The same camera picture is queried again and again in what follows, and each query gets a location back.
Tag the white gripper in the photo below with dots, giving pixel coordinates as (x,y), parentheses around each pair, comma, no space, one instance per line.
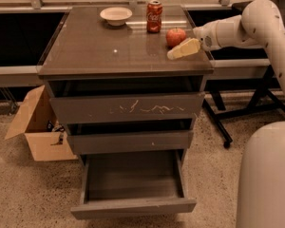
(204,38)

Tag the red apple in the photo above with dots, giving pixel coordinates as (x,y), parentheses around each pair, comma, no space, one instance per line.
(175,36)

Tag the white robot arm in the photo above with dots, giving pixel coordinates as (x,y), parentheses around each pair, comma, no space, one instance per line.
(261,185)

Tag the grey top drawer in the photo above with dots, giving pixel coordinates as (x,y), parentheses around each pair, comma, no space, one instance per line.
(126,108)

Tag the grey drawer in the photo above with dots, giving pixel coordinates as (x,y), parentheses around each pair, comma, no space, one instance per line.
(133,184)
(126,108)
(130,142)

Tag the grey drawer cabinet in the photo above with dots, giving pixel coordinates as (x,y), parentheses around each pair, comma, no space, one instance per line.
(91,58)

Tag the grey middle drawer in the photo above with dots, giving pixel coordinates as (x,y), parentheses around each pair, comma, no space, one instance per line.
(130,142)

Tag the grey bottom drawer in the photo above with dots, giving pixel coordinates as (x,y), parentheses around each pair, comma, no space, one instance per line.
(133,184)

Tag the red cola can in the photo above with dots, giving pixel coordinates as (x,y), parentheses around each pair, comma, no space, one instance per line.
(154,16)

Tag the white ceramic bowl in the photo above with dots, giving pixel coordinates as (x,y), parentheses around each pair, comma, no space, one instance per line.
(116,16)

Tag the open cardboard box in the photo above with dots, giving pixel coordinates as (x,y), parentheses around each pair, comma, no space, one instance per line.
(35,120)

